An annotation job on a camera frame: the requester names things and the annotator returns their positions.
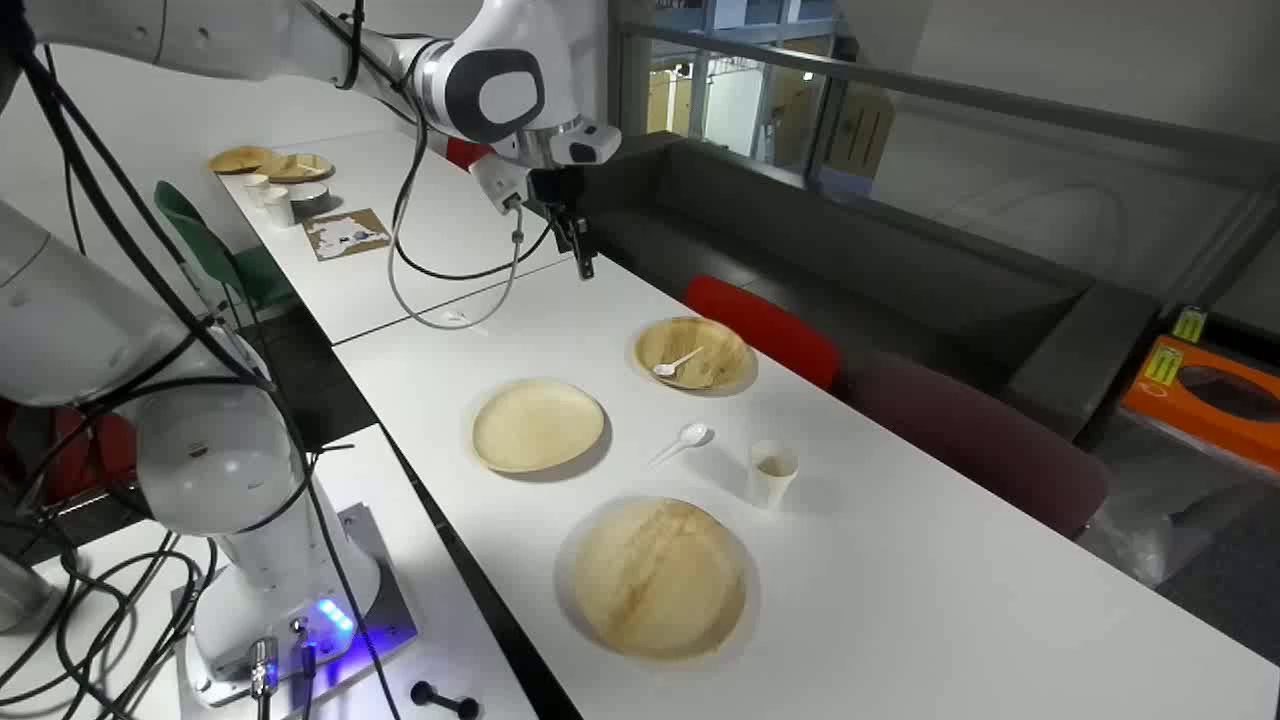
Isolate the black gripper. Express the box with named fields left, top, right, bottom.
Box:
left=525, top=159, right=599, bottom=286

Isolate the small brown grainy plate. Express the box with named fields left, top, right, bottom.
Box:
left=629, top=312, right=761, bottom=402

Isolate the pale smooth round plate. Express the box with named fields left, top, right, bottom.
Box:
left=467, top=378, right=615, bottom=486

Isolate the distant brown plate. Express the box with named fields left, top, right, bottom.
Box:
left=258, top=148, right=338, bottom=187
left=204, top=141, right=281, bottom=179

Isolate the large brown streaked plate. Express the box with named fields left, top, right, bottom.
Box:
left=568, top=492, right=761, bottom=667

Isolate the red seat cushion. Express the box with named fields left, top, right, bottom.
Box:
left=676, top=274, right=848, bottom=395

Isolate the grey sofa bench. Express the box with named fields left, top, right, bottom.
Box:
left=579, top=129, right=1163, bottom=444

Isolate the white paper cup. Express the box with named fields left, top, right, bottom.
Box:
left=742, top=444, right=804, bottom=513

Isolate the yellow poster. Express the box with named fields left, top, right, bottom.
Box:
left=820, top=79, right=899, bottom=179

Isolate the green chair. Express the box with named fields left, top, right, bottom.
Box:
left=146, top=177, right=297, bottom=321

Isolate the maroon seat cushion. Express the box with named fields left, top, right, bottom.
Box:
left=837, top=350, right=1117, bottom=539

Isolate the glass railing with handrail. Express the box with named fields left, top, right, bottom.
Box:
left=608, top=12, right=1280, bottom=315

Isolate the small black dumbbell tool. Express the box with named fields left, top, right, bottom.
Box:
left=409, top=677, right=484, bottom=720

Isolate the red chair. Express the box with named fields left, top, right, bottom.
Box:
left=0, top=395, right=145, bottom=518

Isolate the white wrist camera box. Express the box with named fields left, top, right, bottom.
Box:
left=476, top=156, right=535, bottom=217

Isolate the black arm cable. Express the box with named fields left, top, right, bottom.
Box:
left=0, top=0, right=560, bottom=720

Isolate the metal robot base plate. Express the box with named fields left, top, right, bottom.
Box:
left=177, top=497, right=423, bottom=711

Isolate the black cable bundle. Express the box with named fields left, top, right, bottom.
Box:
left=0, top=525, right=223, bottom=720

